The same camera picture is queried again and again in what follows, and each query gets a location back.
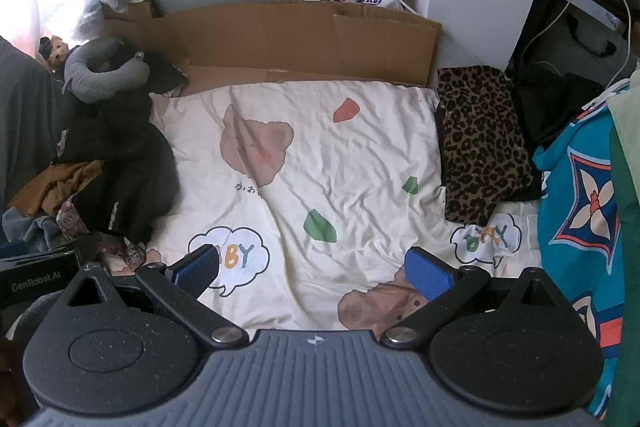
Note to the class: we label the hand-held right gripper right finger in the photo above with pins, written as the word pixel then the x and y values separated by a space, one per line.
pixel 427 274

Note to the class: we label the black shorts with bear-print panels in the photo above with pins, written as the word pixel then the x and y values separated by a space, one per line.
pixel 145 187

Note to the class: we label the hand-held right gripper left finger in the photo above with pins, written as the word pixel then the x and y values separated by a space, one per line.
pixel 197 268

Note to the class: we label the brown garment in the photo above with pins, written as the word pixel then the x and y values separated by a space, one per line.
pixel 55 187

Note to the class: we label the blue patterned cloth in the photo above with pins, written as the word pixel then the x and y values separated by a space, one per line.
pixel 575 217

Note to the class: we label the black cloth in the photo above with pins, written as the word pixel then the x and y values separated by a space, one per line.
pixel 555 107

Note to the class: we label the pale green cloth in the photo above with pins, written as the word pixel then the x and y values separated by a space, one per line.
pixel 625 109

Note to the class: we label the leopard print cloth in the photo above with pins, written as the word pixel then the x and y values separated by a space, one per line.
pixel 482 147

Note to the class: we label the grey neck pillow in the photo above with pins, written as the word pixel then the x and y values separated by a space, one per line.
pixel 87 77

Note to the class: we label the person's grey clothing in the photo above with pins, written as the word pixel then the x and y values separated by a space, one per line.
pixel 25 122

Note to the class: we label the black garment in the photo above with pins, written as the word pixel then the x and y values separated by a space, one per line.
pixel 85 127

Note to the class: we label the white plastic bag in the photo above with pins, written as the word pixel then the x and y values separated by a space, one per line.
pixel 70 12

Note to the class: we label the dark green cloth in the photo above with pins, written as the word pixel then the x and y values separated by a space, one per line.
pixel 627 257

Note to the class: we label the small teddy bear toy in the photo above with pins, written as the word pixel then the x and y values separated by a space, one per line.
pixel 55 52

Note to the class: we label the flattened cardboard sheet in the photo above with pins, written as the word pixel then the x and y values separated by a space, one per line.
pixel 280 37

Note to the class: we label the cream bear-print blanket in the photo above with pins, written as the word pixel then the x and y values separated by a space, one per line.
pixel 350 167

